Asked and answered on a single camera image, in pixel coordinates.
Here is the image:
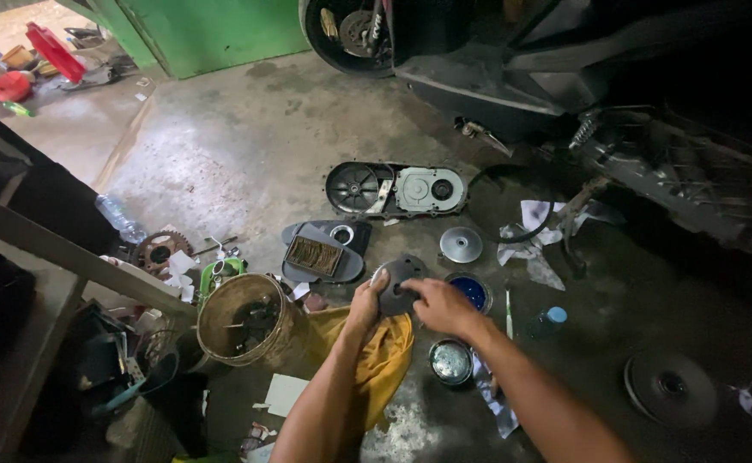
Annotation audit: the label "person's left hand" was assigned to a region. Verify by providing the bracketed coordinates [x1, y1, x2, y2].
[347, 268, 391, 335]

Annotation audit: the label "person's right hand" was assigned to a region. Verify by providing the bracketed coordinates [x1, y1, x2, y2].
[400, 278, 485, 338]

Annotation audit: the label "grey round pulley plate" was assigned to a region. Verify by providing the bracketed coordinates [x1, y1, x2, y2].
[371, 254, 429, 317]

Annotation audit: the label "tin of blue grease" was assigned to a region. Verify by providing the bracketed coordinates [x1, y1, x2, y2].
[444, 272, 494, 315]

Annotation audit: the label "silver pulley disc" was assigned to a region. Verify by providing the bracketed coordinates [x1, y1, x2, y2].
[439, 225, 484, 265]

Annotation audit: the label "round metal tin lid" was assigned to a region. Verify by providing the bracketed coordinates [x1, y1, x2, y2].
[428, 338, 475, 387]

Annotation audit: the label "yellow cloth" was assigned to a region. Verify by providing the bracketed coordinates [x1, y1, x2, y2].
[305, 306, 415, 433]

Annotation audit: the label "black air filter cover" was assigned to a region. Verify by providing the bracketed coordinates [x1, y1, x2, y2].
[281, 220, 373, 285]

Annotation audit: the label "black transmission cover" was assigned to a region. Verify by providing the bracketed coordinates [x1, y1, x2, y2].
[324, 161, 468, 219]

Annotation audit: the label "white paper scraps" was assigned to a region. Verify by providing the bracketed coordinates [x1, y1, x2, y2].
[497, 199, 628, 292]

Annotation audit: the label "black drive belt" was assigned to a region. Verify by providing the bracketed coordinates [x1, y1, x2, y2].
[466, 164, 557, 245]

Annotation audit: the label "small blue-capped bottle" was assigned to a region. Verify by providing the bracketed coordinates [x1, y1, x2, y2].
[526, 306, 568, 340]

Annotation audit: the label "crumpled plastic wrapper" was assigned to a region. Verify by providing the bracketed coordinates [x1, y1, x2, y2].
[471, 354, 519, 440]

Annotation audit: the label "white paper sheet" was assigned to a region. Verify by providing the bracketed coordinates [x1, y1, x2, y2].
[252, 373, 311, 419]

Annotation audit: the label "dirty bucket with parts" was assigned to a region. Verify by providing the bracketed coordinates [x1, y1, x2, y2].
[196, 273, 309, 369]

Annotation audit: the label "green plastic container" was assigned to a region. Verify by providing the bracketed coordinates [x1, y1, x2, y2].
[198, 256, 248, 302]

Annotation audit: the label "black scooter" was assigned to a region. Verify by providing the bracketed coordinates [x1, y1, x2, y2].
[297, 0, 752, 261]

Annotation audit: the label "rusty sprocket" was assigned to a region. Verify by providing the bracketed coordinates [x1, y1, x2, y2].
[133, 230, 194, 277]

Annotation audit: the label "dark clutch bell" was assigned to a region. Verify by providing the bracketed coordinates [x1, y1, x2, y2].
[623, 350, 719, 430]

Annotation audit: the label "clear plastic water bottle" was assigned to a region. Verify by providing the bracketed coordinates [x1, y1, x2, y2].
[94, 194, 148, 245]

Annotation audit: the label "green door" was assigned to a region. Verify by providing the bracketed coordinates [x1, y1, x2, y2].
[57, 0, 312, 81]

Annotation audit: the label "wooden workbench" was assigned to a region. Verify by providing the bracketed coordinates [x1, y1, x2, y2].
[0, 96, 198, 463]

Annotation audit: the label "heap of red containers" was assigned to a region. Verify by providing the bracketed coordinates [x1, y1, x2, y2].
[0, 21, 139, 118]

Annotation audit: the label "heap of tools and cables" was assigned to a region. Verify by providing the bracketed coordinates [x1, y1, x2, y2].
[73, 299, 209, 463]

